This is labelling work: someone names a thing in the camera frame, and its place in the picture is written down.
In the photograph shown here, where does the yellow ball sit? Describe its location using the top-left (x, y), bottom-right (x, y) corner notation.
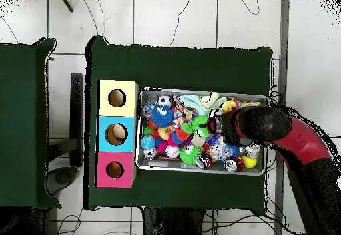
top-left (242, 154), bottom-right (258, 168)

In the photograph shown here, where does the wooden box with three holes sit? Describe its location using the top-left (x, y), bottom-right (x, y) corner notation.
top-left (94, 79), bottom-right (140, 188)

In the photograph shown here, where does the blue spiky ball with eyes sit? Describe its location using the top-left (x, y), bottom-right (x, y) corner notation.
top-left (150, 104), bottom-right (174, 128)

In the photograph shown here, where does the silver wire mesh bin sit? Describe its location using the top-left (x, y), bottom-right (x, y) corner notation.
top-left (134, 87), bottom-right (270, 176)

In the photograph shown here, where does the silver metal can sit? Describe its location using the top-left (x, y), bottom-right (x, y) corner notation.
top-left (244, 144), bottom-right (262, 157)

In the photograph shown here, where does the yellow plush duck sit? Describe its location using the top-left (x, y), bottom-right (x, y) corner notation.
top-left (221, 99), bottom-right (238, 113)

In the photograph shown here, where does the blue globe ball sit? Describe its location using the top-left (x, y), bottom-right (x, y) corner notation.
top-left (140, 135), bottom-right (156, 150)

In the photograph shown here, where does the black and white soccer ball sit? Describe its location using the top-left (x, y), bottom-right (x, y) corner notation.
top-left (156, 94), bottom-right (173, 108)

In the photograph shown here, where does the cream yellow cloth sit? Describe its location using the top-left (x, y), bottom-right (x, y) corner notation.
top-left (199, 91), bottom-right (221, 109)

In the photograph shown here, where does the colourful polka dot cloth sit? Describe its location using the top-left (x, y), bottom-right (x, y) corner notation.
top-left (172, 95), bottom-right (199, 130)
top-left (231, 97), bottom-right (262, 109)

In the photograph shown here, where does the mint green cloth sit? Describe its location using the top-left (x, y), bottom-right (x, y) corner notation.
top-left (178, 93), bottom-right (228, 116)

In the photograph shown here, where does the black upright panel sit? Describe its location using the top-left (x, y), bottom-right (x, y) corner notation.
top-left (46, 72), bottom-right (85, 196)

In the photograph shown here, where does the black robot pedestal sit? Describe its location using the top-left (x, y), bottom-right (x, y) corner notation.
top-left (142, 207), bottom-right (206, 235)

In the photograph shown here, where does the large green spiky ball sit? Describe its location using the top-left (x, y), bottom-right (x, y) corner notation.
top-left (182, 115), bottom-right (212, 138)

